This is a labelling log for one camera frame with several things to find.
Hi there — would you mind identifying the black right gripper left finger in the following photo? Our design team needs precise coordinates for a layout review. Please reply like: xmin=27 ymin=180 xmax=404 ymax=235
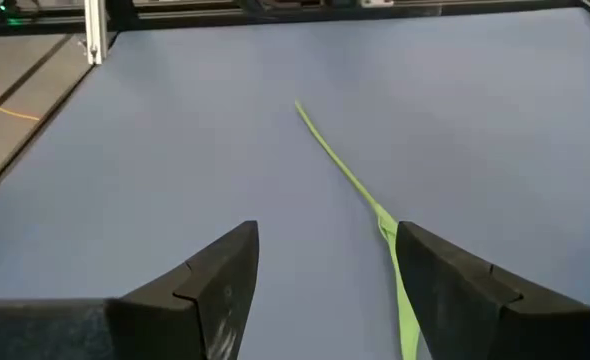
xmin=0 ymin=220 xmax=260 ymax=360

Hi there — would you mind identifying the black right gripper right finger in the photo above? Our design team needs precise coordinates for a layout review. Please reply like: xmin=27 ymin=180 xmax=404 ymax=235
xmin=395 ymin=221 xmax=590 ymax=360

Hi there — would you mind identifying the yellow artificial tulip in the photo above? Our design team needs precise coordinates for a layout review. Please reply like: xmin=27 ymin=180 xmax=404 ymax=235
xmin=293 ymin=98 xmax=422 ymax=360

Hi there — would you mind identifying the yellow extension cable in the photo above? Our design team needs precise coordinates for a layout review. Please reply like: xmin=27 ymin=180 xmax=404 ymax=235
xmin=0 ymin=97 xmax=41 ymax=122

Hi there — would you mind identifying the silver aluminium post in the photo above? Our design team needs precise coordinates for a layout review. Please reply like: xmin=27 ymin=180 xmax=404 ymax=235
xmin=83 ymin=0 xmax=109 ymax=66

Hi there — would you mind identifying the black aluminium table frame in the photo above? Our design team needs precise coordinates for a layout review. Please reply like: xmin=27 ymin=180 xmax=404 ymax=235
xmin=0 ymin=0 xmax=590 ymax=206

